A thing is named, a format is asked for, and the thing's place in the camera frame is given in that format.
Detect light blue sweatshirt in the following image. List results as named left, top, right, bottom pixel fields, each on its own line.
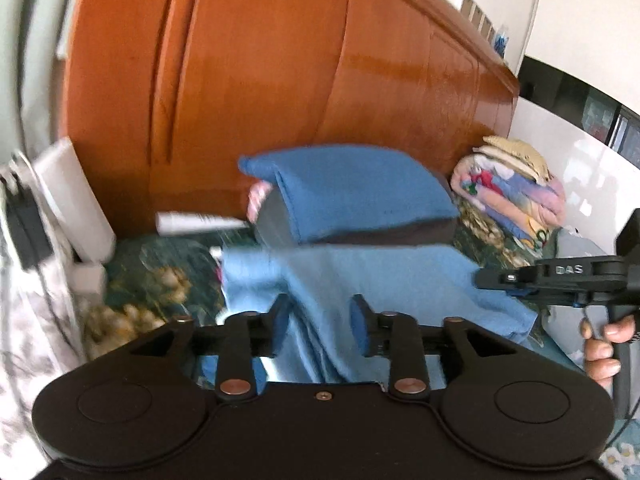
left=218, top=245, right=537, bottom=388

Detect person's right hand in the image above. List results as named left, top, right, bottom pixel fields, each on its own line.
left=580, top=315, right=636, bottom=388

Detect colourful folded blanket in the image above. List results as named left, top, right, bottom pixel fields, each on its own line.
left=450, top=154, right=565, bottom=250

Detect teal floral bed blanket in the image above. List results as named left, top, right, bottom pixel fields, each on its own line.
left=84, top=198, right=541, bottom=360

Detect dark brown pillow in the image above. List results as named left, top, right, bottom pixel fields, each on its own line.
left=255, top=180, right=458, bottom=248

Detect beige pillow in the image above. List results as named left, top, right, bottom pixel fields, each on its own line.
left=473, top=136, right=552, bottom=185

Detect white tube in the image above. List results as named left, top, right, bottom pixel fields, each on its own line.
left=155, top=211, right=250, bottom=235

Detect blue pillow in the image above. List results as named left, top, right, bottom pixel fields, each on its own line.
left=239, top=144, right=458, bottom=244

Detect white bedside object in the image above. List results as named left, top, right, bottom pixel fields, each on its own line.
left=34, top=136, right=116, bottom=263

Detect white glossy wardrobe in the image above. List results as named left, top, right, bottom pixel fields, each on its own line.
left=510, top=0, right=639, bottom=252

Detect blue bottle on headboard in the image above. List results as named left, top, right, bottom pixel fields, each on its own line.
left=492, top=25, right=509, bottom=58

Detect brown boxes on headboard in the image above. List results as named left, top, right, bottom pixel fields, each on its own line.
left=460, top=0, right=496, bottom=44

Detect orange wooden headboard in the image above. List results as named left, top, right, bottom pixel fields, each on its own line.
left=62, top=0, right=518, bottom=237

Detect black charger with cable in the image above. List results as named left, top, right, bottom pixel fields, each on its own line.
left=0, top=148, right=54, bottom=271

